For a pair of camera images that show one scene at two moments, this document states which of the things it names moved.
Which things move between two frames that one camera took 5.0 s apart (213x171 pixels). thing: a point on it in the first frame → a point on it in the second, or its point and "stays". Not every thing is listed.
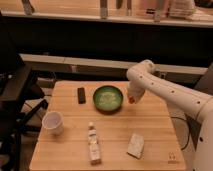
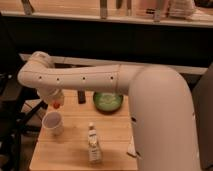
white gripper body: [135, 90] → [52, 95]
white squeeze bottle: [94, 149] stays
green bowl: [108, 100] stays
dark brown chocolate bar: [81, 95] stays
